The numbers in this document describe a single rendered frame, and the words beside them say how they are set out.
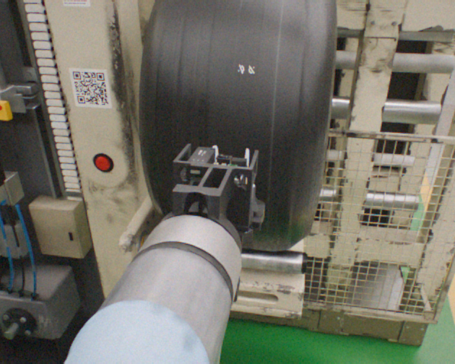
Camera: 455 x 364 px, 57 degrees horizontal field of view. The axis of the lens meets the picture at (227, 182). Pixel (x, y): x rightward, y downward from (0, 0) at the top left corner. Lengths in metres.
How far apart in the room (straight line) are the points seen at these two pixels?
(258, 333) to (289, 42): 1.49
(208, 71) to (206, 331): 0.42
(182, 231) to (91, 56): 0.59
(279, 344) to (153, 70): 1.46
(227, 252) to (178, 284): 0.06
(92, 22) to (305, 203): 0.48
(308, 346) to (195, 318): 1.68
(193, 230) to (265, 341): 1.62
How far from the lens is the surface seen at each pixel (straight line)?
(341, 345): 1.93
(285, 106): 0.58
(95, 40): 0.82
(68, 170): 0.98
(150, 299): 0.23
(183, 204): 0.32
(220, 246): 0.29
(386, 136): 1.25
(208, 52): 0.61
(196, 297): 0.24
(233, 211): 0.38
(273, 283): 0.87
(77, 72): 0.86
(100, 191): 0.96
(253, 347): 1.87
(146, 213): 0.93
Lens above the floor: 1.46
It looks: 30 degrees down
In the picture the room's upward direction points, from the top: straight up
